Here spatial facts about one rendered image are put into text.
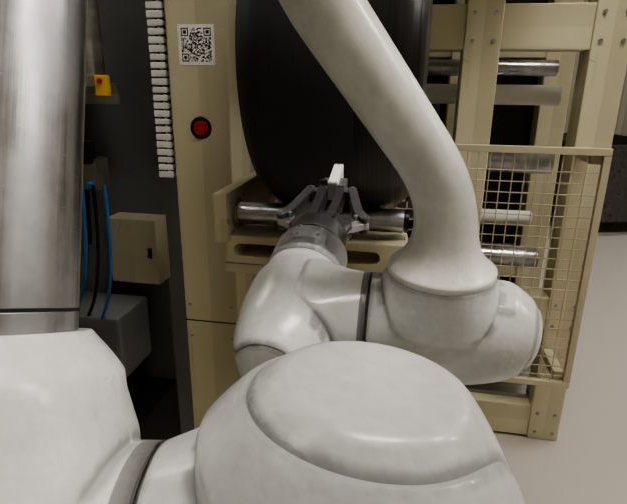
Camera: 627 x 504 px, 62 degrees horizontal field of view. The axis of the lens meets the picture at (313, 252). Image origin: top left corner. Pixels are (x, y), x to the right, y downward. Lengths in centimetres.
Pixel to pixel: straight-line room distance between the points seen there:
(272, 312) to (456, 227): 18
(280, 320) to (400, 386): 25
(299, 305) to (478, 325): 16
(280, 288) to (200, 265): 71
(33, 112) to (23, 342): 11
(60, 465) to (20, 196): 12
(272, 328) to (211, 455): 26
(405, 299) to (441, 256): 5
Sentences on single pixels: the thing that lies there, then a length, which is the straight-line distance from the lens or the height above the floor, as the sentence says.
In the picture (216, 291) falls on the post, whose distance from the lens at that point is 121.
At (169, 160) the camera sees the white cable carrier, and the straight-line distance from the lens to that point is 118.
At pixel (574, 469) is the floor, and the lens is 197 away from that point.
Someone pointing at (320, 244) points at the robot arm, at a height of 98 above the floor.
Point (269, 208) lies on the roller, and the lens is 104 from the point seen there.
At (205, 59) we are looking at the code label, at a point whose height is 119.
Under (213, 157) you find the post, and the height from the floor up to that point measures 100.
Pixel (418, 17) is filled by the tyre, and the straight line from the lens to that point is 87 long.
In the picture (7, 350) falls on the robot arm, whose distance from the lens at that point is 26.
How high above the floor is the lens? 116
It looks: 18 degrees down
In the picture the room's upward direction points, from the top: 1 degrees clockwise
